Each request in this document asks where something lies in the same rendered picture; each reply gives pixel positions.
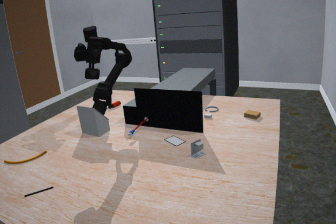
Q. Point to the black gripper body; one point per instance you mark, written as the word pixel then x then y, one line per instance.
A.
pixel 90 57

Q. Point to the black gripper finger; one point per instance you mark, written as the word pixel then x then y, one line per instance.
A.
pixel 92 73
pixel 95 49

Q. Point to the red-handled screwdriver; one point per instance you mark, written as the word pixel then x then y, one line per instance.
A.
pixel 115 104

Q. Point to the grey l-shaped bracket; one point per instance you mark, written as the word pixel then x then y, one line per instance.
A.
pixel 196 153

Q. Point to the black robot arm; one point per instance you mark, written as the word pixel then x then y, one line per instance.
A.
pixel 104 91

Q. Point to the grey rectangular cover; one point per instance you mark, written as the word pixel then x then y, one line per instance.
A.
pixel 190 79

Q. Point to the small brown box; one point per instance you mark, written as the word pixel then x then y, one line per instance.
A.
pixel 252 114

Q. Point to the black panel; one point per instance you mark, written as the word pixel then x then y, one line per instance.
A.
pixel 170 109

